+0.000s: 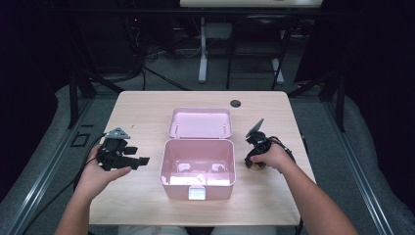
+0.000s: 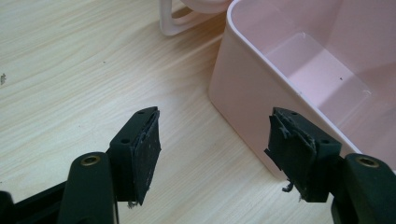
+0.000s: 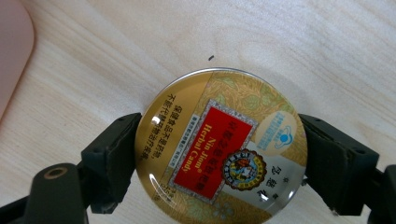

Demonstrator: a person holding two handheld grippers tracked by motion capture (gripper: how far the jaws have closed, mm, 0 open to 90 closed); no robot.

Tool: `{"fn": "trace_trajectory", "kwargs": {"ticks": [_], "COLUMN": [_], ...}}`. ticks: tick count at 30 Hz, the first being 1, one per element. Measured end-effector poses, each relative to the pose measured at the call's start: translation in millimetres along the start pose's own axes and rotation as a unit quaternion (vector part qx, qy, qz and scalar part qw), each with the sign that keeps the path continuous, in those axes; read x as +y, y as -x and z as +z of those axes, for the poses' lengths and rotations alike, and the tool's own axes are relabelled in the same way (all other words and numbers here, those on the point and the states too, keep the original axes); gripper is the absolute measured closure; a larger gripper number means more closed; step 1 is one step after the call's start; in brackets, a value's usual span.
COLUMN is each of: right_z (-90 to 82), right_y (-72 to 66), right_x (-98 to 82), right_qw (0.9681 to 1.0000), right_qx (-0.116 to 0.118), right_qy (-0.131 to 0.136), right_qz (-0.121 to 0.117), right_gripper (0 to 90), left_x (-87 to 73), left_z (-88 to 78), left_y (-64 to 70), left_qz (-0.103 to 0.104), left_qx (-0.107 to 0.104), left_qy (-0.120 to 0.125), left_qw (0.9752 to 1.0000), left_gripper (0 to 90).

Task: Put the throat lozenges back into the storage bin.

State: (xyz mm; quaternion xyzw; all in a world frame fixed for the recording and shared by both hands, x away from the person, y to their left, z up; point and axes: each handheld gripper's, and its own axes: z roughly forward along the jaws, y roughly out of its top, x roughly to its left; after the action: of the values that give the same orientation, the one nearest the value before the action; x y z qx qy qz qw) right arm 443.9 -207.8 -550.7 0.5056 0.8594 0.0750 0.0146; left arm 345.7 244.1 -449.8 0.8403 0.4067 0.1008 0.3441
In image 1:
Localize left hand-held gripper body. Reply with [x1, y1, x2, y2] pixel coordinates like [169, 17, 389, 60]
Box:
[97, 126, 133, 172]

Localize person's light trousers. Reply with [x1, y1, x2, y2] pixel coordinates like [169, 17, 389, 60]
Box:
[116, 225, 278, 235]

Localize metal floor rail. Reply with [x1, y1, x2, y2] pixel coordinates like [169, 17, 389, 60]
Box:
[322, 101, 396, 235]
[0, 97, 96, 235]

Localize person's right hand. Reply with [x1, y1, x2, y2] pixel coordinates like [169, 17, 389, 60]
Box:
[250, 143, 298, 173]

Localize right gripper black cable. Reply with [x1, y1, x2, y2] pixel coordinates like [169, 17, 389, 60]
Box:
[268, 130, 309, 235]

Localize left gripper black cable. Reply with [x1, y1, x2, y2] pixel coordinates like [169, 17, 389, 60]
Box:
[19, 132, 109, 235]

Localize pink storage box with lid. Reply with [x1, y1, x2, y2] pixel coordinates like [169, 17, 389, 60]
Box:
[159, 107, 237, 201]

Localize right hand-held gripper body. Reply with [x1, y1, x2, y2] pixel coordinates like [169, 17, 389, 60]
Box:
[244, 117, 274, 160]

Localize black chair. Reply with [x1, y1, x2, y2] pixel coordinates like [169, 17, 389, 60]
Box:
[225, 13, 296, 91]

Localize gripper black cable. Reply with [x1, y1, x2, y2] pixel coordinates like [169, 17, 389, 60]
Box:
[19, 132, 109, 235]
[268, 130, 309, 235]

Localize black metal stand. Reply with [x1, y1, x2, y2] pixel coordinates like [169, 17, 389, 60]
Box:
[67, 68, 125, 130]
[288, 70, 346, 133]

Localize white desk with legs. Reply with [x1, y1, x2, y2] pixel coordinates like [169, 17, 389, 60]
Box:
[179, 0, 324, 86]

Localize black floor cables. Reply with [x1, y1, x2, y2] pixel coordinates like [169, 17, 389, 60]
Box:
[130, 42, 194, 92]

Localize person's left hand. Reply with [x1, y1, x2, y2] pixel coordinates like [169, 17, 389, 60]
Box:
[76, 145, 133, 200]

